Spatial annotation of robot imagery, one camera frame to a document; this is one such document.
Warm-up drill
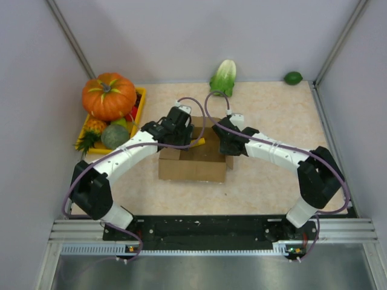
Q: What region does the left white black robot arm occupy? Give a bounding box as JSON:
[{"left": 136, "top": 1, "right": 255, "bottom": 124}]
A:
[{"left": 70, "top": 105, "right": 194, "bottom": 240}]

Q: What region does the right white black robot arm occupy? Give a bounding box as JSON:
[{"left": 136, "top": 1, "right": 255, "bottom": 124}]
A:
[{"left": 212, "top": 116, "right": 345, "bottom": 239}]

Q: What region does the yellow cream tube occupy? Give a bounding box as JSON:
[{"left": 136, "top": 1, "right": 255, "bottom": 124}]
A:
[{"left": 190, "top": 138, "right": 206, "bottom": 148}]

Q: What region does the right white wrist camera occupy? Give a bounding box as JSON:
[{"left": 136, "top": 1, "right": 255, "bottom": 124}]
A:
[{"left": 227, "top": 113, "right": 244, "bottom": 131}]

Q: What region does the purple cable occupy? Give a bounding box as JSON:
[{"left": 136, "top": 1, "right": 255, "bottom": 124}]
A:
[
  {"left": 62, "top": 96, "right": 207, "bottom": 263},
  {"left": 204, "top": 90, "right": 352, "bottom": 263}
]

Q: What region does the brown cardboard express box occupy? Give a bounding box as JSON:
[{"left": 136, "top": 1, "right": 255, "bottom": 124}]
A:
[{"left": 158, "top": 117, "right": 234, "bottom": 183}]

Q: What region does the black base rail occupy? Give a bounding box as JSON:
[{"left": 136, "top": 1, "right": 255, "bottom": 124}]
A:
[{"left": 102, "top": 214, "right": 318, "bottom": 251}]

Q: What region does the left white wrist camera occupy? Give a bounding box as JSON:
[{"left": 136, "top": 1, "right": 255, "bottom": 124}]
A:
[{"left": 175, "top": 101, "right": 192, "bottom": 115}]

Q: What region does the orange pineapple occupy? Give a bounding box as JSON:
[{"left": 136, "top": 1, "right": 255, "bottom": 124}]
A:
[{"left": 75, "top": 117, "right": 108, "bottom": 156}]

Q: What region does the white cable duct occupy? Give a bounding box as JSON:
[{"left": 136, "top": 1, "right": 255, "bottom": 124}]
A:
[{"left": 60, "top": 243, "right": 305, "bottom": 257}]

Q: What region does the green white cabbage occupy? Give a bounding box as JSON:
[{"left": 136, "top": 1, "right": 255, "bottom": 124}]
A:
[{"left": 209, "top": 59, "right": 236, "bottom": 97}]

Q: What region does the grey green melon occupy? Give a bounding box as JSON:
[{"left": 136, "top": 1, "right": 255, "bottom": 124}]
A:
[{"left": 101, "top": 124, "right": 129, "bottom": 150}]

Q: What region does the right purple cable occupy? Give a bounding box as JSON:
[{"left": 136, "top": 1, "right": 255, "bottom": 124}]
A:
[{"left": 204, "top": 90, "right": 352, "bottom": 263}]

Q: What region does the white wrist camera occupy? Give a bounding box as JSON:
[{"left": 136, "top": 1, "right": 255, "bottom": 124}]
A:
[
  {"left": 175, "top": 101, "right": 192, "bottom": 115},
  {"left": 227, "top": 113, "right": 244, "bottom": 131}
]

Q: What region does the red pepper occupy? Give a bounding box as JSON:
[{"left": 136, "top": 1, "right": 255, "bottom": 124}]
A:
[{"left": 125, "top": 106, "right": 138, "bottom": 124}]

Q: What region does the green pear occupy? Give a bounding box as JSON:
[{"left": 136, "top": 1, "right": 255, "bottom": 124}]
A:
[{"left": 110, "top": 117, "right": 127, "bottom": 128}]

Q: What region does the orange pumpkin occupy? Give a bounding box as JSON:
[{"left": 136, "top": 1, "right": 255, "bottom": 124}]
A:
[{"left": 82, "top": 72, "right": 137, "bottom": 121}]

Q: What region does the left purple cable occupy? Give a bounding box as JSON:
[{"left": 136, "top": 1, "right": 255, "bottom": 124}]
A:
[{"left": 62, "top": 96, "right": 207, "bottom": 263}]

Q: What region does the green lime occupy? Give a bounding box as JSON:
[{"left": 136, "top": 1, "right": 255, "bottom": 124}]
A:
[{"left": 284, "top": 71, "right": 304, "bottom": 86}]

